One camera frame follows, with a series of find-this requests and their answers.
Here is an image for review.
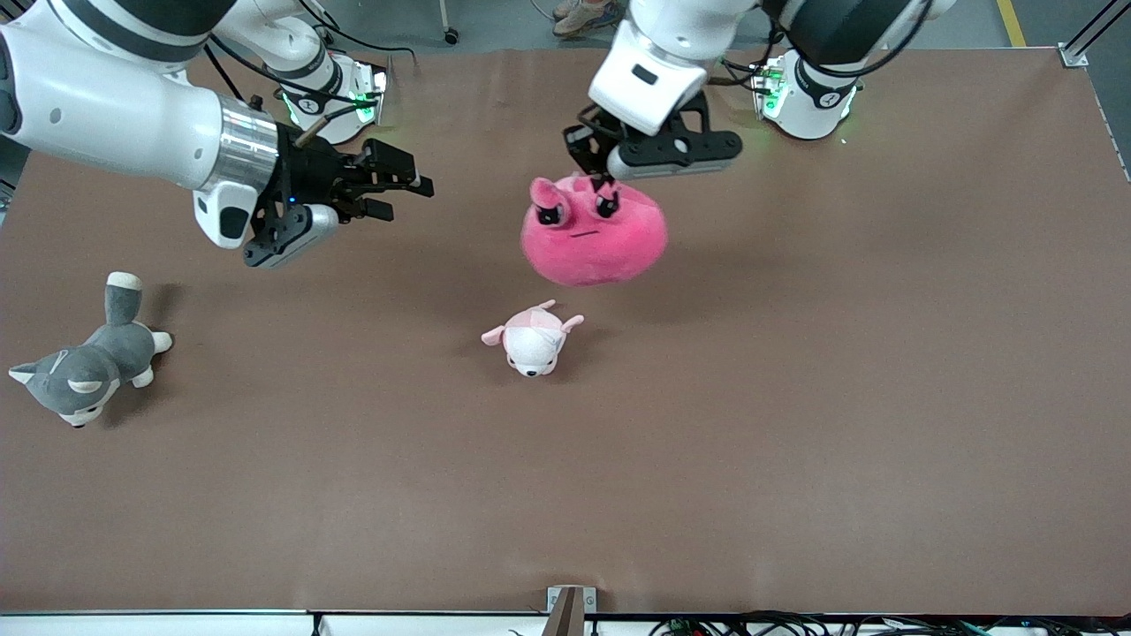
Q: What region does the black cable bundle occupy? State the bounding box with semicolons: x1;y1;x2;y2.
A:
649;611;1131;636

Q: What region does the black left base cable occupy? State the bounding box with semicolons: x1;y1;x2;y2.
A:
720;53;770;94

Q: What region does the black base cable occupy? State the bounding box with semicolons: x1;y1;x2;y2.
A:
720;53;770;94
314;31;416;67

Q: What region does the round hot pink plush toy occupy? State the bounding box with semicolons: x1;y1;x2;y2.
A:
520;174;668;288

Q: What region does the black right base cable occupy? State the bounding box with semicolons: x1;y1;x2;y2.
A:
314;31;416;67

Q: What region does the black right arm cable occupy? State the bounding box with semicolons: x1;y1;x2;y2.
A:
203;0;376;125

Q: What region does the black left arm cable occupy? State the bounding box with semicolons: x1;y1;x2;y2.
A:
760;0;937;82

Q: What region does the aluminium frame post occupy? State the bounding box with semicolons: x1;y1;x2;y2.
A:
1060;0;1131;68

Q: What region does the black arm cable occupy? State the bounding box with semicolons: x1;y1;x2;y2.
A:
203;0;376;125
760;0;937;82

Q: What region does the grey and white husky plush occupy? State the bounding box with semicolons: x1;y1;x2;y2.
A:
9;271;174;429

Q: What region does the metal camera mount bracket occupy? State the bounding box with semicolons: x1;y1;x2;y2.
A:
546;586;597;636

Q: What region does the brown table cover sheet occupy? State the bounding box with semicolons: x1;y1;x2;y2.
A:
0;49;1131;616

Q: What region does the white and pink plush dog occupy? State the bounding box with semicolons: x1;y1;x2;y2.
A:
481;299;585;378

